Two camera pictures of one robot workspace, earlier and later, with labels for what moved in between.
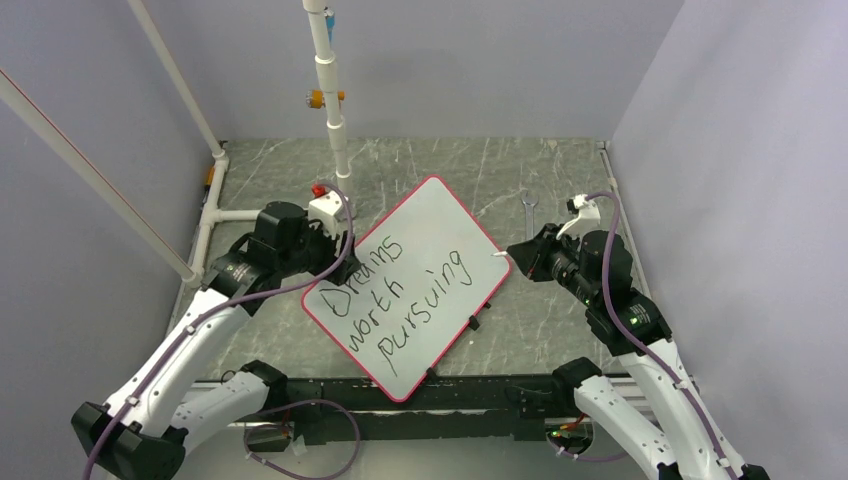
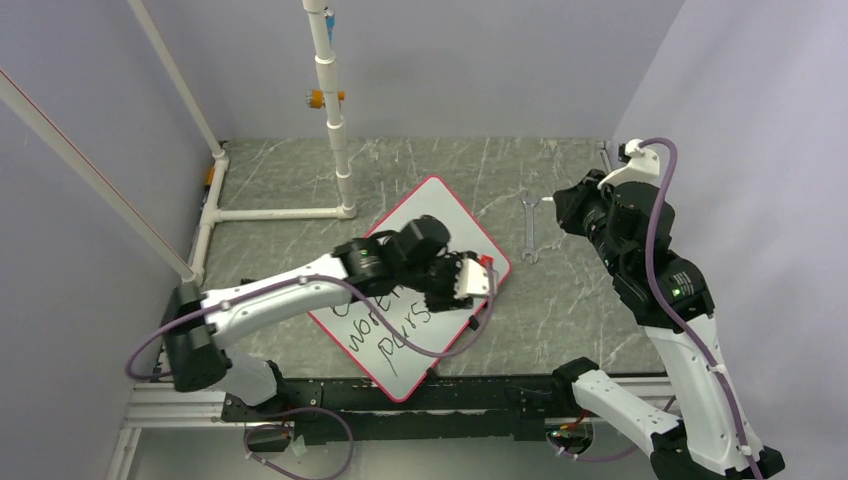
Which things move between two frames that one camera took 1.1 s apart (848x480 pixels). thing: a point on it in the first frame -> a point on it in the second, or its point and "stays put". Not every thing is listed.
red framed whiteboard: x=427 y=273 stays put
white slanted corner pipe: x=213 y=214 stays put
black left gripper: x=328 y=242 -> x=447 y=301
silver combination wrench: x=529 y=202 stays put
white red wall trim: x=16 y=101 stays put
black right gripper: x=532 y=255 -> x=572 y=200
